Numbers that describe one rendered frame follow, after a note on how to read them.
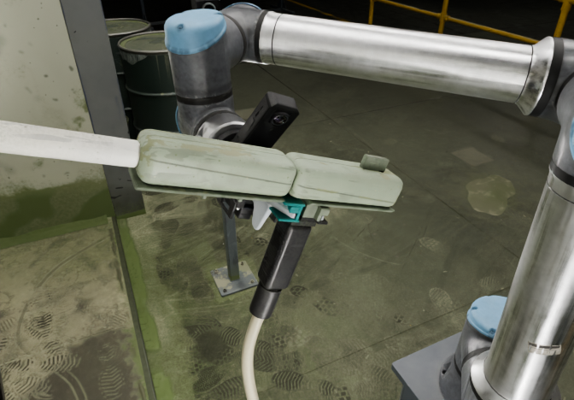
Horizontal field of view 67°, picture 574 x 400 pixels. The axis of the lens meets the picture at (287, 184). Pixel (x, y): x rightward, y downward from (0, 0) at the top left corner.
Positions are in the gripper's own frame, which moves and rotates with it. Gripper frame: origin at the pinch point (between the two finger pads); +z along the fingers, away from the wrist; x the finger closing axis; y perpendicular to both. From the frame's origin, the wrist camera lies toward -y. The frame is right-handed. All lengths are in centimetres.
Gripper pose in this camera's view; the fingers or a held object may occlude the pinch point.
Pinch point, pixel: (305, 205)
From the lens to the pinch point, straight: 48.4
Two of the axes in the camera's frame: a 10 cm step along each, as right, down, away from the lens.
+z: 4.6, 4.5, -7.7
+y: -3.4, 8.9, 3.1
